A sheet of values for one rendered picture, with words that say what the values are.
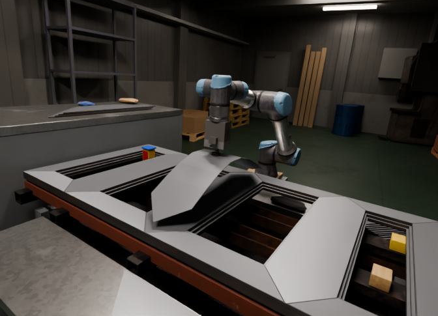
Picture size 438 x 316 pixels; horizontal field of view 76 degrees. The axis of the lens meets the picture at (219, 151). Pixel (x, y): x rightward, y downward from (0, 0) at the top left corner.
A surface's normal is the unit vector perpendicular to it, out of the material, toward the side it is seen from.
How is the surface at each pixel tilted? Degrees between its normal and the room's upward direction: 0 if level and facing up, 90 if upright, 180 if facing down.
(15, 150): 90
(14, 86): 90
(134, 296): 0
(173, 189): 30
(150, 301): 0
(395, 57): 90
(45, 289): 0
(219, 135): 90
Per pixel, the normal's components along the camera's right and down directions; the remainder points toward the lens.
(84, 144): 0.83, 0.20
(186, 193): -0.22, -0.74
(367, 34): -0.47, 0.20
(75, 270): 0.07, -0.96
